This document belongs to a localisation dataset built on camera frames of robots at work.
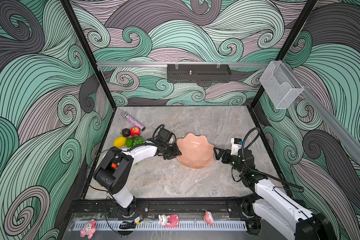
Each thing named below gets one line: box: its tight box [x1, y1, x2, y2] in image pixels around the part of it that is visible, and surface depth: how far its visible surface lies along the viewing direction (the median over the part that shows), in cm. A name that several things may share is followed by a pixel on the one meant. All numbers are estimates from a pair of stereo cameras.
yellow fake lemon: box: [113, 136, 127, 148], surface depth 97 cm
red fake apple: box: [130, 126, 141, 138], surface depth 100 cm
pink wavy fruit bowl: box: [177, 133, 215, 169], surface depth 95 cm
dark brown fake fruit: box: [122, 128, 131, 137], surface depth 102 cm
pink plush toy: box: [80, 219, 97, 239], surface depth 67 cm
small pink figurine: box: [204, 210, 214, 227], surface depth 68 cm
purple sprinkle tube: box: [121, 111, 146, 131], surface depth 109 cm
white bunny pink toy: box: [158, 214, 180, 229], surface depth 69 cm
